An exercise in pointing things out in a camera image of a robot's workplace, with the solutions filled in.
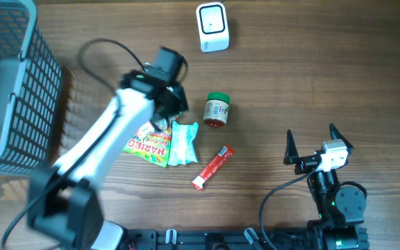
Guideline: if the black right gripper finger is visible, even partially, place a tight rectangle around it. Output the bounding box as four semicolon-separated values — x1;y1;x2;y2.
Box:
329;123;353;150
285;129;299;158

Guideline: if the small red candy packet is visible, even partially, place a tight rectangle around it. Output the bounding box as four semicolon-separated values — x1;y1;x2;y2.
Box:
136;122;156;139

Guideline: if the green lid sauce jar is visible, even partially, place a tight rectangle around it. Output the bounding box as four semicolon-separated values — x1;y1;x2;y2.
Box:
203;92;231;128

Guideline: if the colourful candy bag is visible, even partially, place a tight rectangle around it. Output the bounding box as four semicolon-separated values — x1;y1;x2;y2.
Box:
123;117;177;167

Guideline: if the teal snack pouch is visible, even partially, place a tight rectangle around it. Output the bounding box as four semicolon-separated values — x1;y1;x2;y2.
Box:
168;122;199;166

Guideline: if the red snack packet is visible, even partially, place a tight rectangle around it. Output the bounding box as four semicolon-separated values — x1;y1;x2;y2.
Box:
192;144;235;190

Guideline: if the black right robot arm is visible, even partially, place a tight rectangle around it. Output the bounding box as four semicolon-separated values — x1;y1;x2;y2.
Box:
283;124;369;250

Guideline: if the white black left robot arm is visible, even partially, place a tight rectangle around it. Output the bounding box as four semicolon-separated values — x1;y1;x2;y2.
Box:
26;69;188;249

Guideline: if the white barcode scanner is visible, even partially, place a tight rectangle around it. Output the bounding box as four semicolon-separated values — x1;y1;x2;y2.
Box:
196;2;230;53

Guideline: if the dark grey plastic basket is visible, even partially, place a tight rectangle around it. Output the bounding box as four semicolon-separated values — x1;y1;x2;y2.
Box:
0;0;63;176

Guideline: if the black right camera cable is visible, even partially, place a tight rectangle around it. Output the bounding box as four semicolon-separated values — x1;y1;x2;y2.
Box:
258;162;322;250

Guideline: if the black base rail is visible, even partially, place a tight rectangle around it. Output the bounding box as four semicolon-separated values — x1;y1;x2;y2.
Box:
60;227;370;250

